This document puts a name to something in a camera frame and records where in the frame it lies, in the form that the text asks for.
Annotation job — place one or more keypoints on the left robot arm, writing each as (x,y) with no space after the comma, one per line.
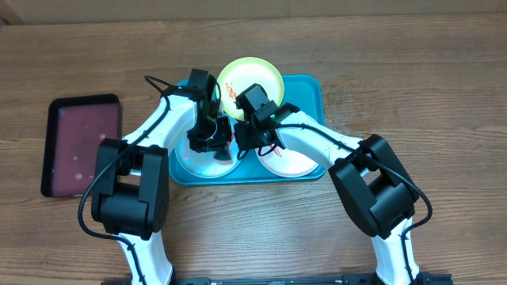
(128,200)

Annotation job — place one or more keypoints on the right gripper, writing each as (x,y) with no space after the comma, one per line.
(242,134)

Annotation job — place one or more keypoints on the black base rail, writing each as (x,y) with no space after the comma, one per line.
(423,278)

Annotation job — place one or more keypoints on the red and green sponge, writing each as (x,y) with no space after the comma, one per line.
(223,154)

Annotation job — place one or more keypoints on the light blue plate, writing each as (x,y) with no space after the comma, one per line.
(203,165)

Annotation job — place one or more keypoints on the black tray with maroon liner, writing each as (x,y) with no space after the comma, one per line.
(75,128)

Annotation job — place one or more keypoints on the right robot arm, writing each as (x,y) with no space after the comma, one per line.
(375,189)

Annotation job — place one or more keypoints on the yellow-green plate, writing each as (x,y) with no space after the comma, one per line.
(240,74)

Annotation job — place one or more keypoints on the white plate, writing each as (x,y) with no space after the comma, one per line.
(284,162)

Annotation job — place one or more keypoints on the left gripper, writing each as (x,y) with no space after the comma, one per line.
(218,144)

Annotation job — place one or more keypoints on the teal plastic serving tray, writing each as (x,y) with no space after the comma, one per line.
(301,90)

